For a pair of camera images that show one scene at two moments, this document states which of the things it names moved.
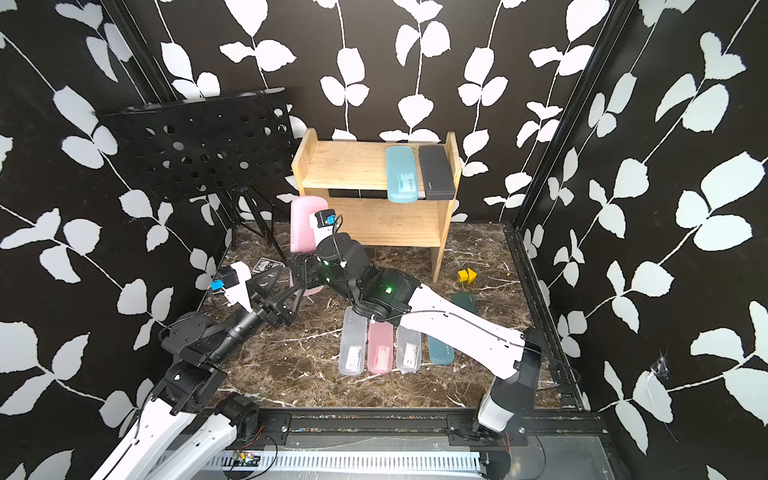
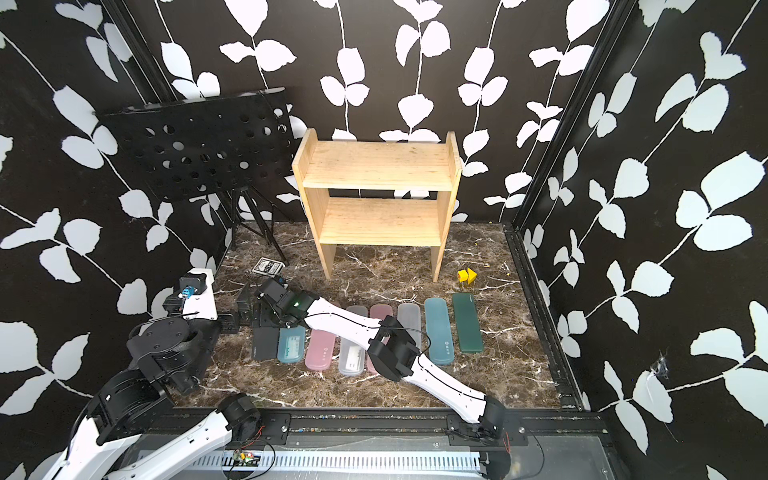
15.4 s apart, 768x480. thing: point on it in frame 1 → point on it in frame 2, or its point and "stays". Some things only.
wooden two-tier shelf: (351, 177) stays
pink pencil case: (303, 233) → (320, 350)
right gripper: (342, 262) → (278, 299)
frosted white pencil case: (353, 343) stays
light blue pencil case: (401, 173) → (291, 344)
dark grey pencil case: (436, 172) → (265, 343)
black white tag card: (265, 264) stays
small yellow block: (468, 275) stays
